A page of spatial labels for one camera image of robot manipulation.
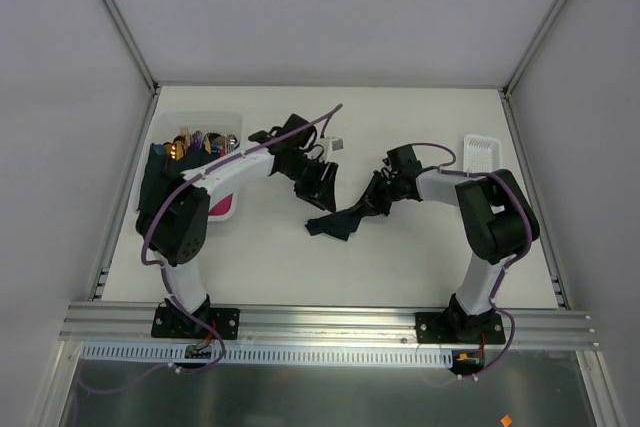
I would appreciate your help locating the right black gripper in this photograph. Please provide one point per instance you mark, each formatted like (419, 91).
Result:
(373, 195)

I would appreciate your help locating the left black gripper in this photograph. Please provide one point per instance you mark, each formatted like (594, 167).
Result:
(310, 176)

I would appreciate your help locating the dark navy paper napkin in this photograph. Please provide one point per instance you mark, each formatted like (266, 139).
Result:
(340, 225)

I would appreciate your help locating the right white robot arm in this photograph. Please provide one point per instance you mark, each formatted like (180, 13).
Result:
(499, 227)

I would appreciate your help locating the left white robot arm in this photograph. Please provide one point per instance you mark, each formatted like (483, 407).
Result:
(173, 219)

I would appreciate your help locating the pink rolled napkin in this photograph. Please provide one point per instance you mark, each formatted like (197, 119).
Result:
(223, 208)

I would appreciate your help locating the dark rolled napkin left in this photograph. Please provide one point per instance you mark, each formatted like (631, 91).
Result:
(155, 164)

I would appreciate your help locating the small white perforated tray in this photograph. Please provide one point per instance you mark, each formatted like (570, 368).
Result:
(481, 154)

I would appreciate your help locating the silver fork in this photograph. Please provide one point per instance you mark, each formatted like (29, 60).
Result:
(231, 144)

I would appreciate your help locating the white plastic basket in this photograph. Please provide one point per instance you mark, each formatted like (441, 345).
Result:
(181, 141)

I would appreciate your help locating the orange tape piece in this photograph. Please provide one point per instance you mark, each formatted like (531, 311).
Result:
(506, 421)

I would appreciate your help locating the aluminium mounting rail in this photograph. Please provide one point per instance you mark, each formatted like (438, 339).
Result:
(552, 329)

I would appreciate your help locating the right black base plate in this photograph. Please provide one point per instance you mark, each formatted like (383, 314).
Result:
(438, 327)

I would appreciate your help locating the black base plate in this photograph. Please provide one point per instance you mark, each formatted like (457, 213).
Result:
(438, 327)
(170, 323)

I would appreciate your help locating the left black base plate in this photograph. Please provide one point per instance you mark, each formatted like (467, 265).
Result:
(170, 323)

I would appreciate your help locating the white slotted cable duct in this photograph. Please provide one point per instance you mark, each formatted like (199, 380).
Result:
(269, 355)

